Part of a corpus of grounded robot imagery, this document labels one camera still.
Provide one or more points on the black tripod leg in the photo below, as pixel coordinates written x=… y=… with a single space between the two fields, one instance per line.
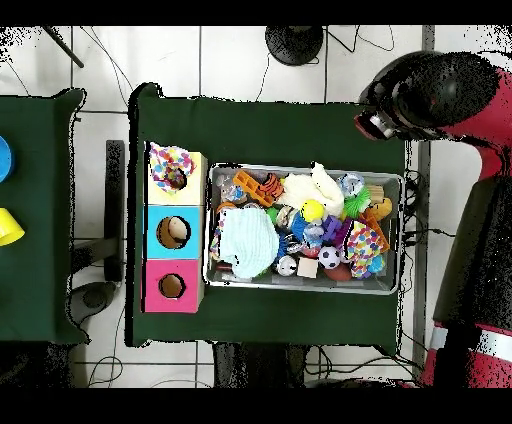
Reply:
x=64 y=47

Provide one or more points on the orange tiger plush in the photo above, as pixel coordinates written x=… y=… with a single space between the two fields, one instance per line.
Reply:
x=272 y=186

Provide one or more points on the black round stand base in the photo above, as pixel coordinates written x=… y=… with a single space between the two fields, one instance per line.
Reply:
x=295 y=44

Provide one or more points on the brown football toy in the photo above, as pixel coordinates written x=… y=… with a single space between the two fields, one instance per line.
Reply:
x=339 y=272

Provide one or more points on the black and white soccer ball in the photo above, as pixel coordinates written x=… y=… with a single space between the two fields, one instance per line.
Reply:
x=330 y=257

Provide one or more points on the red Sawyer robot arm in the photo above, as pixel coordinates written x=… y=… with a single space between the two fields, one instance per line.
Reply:
x=472 y=240

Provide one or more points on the yellow ball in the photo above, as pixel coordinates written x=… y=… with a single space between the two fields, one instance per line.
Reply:
x=312 y=210

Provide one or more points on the mint green knitted cloth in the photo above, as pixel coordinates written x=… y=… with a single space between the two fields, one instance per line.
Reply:
x=248 y=240

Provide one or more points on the orange plastic grid tray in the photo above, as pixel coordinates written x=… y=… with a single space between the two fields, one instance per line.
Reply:
x=250 y=184

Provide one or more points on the wooden box with three holes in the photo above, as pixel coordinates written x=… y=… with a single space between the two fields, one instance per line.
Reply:
x=188 y=224

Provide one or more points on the tan plush toy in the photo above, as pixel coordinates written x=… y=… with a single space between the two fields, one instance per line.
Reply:
x=382 y=208

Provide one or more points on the grey rounded stand foot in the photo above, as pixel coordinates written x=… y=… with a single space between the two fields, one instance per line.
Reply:
x=94 y=298

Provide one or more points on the dark green side table cloth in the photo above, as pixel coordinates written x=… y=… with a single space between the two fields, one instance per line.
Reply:
x=36 y=180

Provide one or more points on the shallow clear mesh bin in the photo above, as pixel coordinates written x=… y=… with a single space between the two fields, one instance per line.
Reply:
x=390 y=276

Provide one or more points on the blue cup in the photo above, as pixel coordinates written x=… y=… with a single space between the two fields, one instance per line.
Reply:
x=4 y=160

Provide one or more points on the black upright panel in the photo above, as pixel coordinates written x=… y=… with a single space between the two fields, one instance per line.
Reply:
x=114 y=200

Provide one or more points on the green spiky ball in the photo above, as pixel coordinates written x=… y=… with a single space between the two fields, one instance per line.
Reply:
x=356 y=203

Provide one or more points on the yellow cup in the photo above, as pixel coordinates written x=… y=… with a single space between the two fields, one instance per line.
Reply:
x=8 y=228

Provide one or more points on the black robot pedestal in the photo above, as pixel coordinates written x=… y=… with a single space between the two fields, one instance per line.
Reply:
x=256 y=364

